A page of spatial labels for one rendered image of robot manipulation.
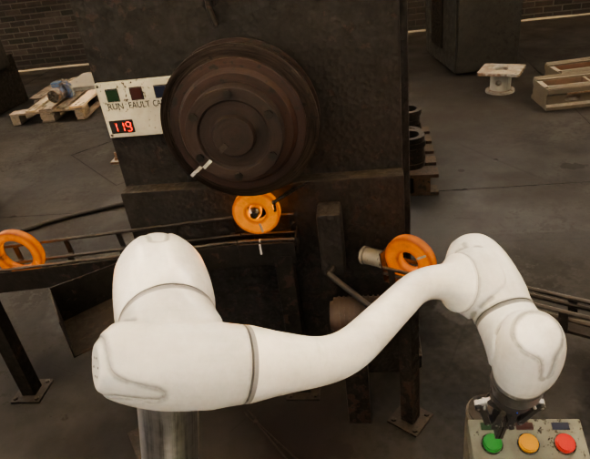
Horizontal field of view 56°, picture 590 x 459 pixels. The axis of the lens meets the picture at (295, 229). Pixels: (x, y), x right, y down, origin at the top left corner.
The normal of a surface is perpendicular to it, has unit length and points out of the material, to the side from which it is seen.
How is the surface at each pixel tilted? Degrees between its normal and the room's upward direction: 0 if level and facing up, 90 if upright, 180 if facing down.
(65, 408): 0
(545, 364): 97
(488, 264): 26
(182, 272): 34
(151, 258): 1
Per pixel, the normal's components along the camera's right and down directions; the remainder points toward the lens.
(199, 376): 0.35, 0.03
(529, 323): -0.21, -0.66
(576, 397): -0.11, -0.85
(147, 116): -0.09, 0.52
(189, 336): 0.27, -0.76
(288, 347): 0.48, -0.59
